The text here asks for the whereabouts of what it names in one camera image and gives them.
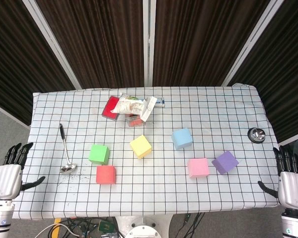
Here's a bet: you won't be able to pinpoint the metal ladle black handle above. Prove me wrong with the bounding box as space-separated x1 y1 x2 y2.
59 123 77 174

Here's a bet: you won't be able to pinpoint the red ink pad case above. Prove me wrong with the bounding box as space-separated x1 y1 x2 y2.
101 96 121 121

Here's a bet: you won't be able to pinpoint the dark brown partition panel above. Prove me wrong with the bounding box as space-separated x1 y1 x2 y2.
149 0 286 87
222 0 298 147
22 0 149 90
0 0 82 126

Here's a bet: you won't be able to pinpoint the small metal bowl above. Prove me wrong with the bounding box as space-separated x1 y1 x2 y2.
247 127 266 144

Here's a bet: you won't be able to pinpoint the green circuit board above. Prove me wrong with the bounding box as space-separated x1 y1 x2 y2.
98 220 114 233

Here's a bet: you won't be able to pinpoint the purple foam cube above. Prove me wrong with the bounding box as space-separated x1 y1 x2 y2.
211 151 239 175

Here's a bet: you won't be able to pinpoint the clear box red pieces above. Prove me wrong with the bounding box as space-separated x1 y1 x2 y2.
125 113 147 128

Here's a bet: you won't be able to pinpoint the white floor cable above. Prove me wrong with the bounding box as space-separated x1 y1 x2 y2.
34 223 80 238

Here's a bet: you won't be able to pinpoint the yellow foam cube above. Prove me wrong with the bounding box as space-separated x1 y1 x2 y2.
130 135 152 159

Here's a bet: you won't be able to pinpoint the blue white wrapped packet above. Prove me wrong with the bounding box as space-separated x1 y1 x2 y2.
153 97 166 108

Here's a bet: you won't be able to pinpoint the crumpled white snack bag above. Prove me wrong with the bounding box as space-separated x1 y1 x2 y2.
110 92 157 122

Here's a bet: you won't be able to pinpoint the red foam cube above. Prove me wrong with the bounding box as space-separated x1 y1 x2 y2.
96 165 116 185

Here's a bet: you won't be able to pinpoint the light blue foam cube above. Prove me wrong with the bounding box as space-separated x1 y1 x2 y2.
171 128 193 150

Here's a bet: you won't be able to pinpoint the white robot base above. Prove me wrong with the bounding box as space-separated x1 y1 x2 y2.
115 214 174 238

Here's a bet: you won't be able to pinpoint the green foam cube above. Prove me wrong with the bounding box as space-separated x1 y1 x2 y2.
88 144 110 165

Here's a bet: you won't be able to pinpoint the black floor cable tangle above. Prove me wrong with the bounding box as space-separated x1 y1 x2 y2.
63 215 120 238

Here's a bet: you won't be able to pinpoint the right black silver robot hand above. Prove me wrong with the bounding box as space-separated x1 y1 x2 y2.
257 145 298 211

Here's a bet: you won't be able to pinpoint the pink foam cube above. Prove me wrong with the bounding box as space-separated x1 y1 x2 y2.
187 158 210 179

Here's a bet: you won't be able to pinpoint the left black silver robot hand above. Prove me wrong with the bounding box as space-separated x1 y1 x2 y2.
0 142 46 200

